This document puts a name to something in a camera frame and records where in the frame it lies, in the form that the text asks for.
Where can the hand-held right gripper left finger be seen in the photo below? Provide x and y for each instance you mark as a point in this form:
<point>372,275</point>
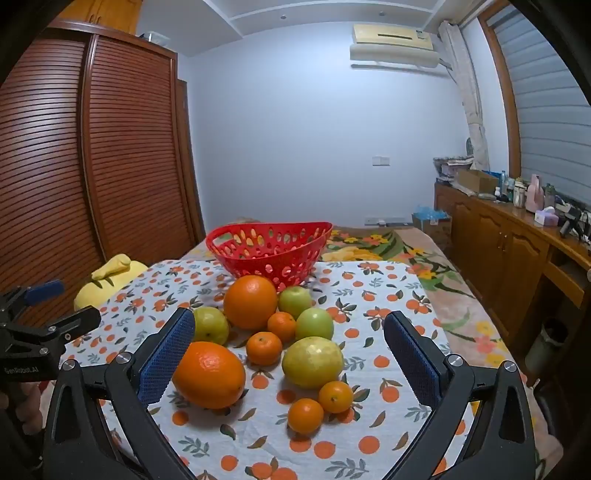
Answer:
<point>166,360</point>

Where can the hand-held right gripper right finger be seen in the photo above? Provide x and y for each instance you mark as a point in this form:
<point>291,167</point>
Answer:
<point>411,355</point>

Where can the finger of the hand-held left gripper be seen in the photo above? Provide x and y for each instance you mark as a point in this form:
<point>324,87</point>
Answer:
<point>69,325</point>
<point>44,290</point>

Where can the large orange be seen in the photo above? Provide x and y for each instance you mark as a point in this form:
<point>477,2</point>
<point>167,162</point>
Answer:
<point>250,302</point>
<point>210,374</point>

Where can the yellow-green lemon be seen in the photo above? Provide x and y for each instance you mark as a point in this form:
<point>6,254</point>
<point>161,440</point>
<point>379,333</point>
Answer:
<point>213,325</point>

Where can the small mandarin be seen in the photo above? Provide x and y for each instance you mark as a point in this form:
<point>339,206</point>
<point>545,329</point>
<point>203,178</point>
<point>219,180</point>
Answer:
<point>305,416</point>
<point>335,397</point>
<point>281,326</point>
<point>264,348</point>

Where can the large yellow-green citrus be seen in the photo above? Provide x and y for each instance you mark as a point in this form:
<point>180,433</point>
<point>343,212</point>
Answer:
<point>312,362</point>

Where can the green apple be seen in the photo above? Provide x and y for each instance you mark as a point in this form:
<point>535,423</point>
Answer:
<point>295,301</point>
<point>315,324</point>

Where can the red plastic basket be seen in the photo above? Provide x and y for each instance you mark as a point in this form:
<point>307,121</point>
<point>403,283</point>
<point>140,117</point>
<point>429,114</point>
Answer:
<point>268,267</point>

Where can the person's left hand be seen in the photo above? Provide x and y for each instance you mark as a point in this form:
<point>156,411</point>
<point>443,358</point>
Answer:
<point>30,406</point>

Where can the floral blanket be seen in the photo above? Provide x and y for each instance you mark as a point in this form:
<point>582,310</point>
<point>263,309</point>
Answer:
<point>452,314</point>

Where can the yellow plush toy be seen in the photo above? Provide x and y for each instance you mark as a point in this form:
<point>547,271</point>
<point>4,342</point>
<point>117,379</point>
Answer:
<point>111,281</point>

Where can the orange-print white tablecloth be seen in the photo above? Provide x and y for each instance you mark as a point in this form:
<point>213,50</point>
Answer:
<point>392,286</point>

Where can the cardboard box with blue bags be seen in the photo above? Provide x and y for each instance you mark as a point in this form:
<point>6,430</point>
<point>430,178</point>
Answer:
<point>431,226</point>

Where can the wooden sideboard cabinet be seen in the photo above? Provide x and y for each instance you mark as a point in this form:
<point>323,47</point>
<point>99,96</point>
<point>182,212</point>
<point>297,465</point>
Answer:
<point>489,244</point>

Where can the grey waste bin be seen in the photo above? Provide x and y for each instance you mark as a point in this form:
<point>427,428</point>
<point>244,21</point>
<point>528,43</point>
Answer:
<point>547,346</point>

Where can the white power strip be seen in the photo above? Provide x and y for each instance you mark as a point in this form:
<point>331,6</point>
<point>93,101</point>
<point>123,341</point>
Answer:
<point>385,221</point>

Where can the wooden louvred wardrobe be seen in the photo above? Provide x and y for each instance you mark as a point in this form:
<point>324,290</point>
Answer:
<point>115,161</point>

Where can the open cardboard box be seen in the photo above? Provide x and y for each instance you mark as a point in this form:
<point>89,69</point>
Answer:
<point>475,182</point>

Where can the row of small bottles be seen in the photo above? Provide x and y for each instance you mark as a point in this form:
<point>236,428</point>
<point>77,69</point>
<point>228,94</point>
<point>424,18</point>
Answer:
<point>512,191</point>

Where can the pink tissue box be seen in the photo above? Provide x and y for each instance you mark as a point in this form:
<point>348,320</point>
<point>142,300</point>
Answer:
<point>547,217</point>

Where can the stack of papers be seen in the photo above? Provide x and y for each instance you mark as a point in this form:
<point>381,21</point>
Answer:
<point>452,165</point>

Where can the pink bottle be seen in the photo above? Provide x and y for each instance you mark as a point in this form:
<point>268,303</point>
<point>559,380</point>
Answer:
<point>535,194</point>

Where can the black mini tripod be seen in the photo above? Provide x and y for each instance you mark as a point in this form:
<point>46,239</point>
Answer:
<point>572,219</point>

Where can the pale curtain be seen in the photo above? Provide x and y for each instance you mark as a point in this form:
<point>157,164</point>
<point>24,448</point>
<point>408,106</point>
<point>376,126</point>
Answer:
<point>471,115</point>

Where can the grey window blind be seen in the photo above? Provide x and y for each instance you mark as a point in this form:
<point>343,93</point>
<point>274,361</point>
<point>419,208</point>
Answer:
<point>545,115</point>

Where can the white wall switch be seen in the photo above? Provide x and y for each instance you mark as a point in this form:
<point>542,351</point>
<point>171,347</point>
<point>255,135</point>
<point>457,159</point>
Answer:
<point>381,161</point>

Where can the wooden window frame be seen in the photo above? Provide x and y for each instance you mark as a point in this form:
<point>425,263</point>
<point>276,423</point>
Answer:
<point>503,106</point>

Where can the wall air conditioner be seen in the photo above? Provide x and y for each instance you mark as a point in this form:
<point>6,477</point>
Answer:
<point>392,50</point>

